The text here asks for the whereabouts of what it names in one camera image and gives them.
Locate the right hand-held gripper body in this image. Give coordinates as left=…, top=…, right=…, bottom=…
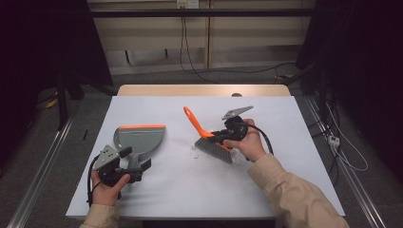
left=221, top=104, right=255, bottom=143

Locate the grey dustpan with orange edge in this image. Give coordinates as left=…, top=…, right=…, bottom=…
left=112, top=123, right=166, bottom=170

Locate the orange brush with grey bristles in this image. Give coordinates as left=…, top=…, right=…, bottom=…
left=182, top=105, right=235, bottom=165

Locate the person's right hand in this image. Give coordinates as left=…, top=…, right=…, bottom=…
left=222, top=118, right=267, bottom=163

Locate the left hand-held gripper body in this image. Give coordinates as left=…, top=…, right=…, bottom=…
left=93, top=144, right=144, bottom=188

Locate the left hand-held gripper cable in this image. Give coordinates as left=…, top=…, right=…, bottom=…
left=86, top=153, right=103, bottom=207

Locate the aluminium floor rail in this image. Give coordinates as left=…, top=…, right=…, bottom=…
left=6, top=115, right=78, bottom=228
left=304, top=94, right=388, bottom=228

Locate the person's left hand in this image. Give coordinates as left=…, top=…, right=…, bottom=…
left=90, top=170, right=131, bottom=207

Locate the black horizontal metal bar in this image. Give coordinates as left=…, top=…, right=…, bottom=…
left=89, top=8, right=317, bottom=19

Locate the black metal stand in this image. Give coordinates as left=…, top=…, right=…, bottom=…
left=56, top=73, right=69, bottom=131

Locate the dark curtain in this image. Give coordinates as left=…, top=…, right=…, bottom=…
left=296, top=0, right=403, bottom=179
left=0, top=0, right=114, bottom=165

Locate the white wall socket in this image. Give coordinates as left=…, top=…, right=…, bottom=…
left=176, top=0, right=201, bottom=10

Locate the wooden table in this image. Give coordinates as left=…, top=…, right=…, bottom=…
left=66, top=84, right=346, bottom=222

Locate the hand-held gripper cable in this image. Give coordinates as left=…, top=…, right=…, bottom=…
left=243, top=122, right=276, bottom=157
left=86, top=153, right=103, bottom=207

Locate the white table mat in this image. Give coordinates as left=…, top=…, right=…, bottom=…
left=66, top=95, right=346, bottom=219

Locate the right hand-held gripper cable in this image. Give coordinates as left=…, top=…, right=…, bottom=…
left=243, top=122, right=276, bottom=157

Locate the white floor cable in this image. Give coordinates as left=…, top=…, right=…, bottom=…
left=325, top=103, right=369, bottom=173

